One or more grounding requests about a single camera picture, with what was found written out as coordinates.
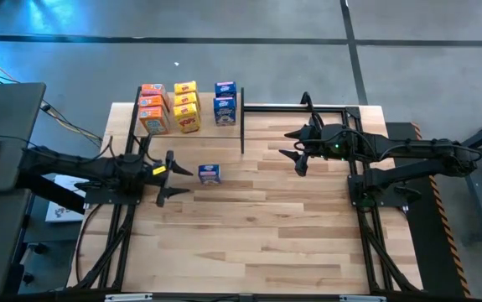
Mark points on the black hazard-striped floor mat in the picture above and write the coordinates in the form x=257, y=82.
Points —
x=427, y=260

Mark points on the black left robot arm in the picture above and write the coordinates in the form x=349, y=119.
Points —
x=81, y=168

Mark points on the orange Mini-Wheats cereal box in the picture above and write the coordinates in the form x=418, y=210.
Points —
x=154, y=89
x=152, y=101
x=154, y=120

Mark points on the black aluminium rig frame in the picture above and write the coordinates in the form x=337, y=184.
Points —
x=274, y=108

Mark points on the silver metal bracket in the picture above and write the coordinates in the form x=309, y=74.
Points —
x=128, y=298
x=362, y=299

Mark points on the yellow Corn Pops cereal box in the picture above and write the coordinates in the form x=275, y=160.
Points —
x=186, y=87
x=187, y=118
x=187, y=99

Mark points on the blue Frosted Flakes cereal box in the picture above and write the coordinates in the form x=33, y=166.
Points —
x=209, y=174
x=224, y=111
x=225, y=89

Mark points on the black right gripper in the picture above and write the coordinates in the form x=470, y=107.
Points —
x=328, y=142

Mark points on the white printed box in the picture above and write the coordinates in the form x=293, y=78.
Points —
x=62, y=211

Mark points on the black round knob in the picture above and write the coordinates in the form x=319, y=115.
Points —
x=27, y=278
x=39, y=248

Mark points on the wooden shelf black metal frame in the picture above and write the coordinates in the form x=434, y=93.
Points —
x=207, y=131

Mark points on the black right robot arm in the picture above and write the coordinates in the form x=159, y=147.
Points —
x=412, y=149

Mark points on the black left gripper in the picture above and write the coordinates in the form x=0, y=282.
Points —
x=159, y=176

